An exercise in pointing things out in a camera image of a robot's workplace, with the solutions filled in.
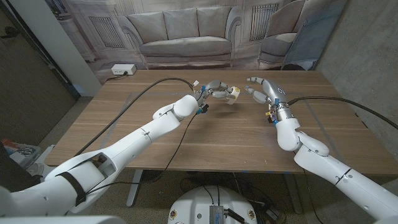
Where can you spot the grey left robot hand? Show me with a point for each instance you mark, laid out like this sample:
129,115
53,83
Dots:
214,84

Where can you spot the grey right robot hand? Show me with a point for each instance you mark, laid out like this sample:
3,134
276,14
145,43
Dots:
275,91

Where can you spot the white smiley sticker tape roll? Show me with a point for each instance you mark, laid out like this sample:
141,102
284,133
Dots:
235,91

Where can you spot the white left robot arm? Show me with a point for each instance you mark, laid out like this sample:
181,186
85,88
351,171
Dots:
130,146

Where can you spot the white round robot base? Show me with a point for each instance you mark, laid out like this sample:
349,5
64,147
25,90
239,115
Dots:
192,205

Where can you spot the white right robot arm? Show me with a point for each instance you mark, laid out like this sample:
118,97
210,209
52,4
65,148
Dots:
342,180

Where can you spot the printed living room backdrop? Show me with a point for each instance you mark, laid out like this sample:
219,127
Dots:
186,31

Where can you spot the blue grey leaning board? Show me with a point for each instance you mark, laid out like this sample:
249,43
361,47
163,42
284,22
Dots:
314,37

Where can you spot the white power strip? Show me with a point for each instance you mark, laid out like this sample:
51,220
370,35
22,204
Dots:
122,69

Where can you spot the grey metal table leg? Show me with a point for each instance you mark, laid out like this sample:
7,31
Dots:
134,189
293,196

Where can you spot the black power adapter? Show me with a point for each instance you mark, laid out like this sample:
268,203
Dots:
272,214

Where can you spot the silver electronics box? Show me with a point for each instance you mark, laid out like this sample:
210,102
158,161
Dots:
216,215

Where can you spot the black bulky object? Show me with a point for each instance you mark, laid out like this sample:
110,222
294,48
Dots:
15,177

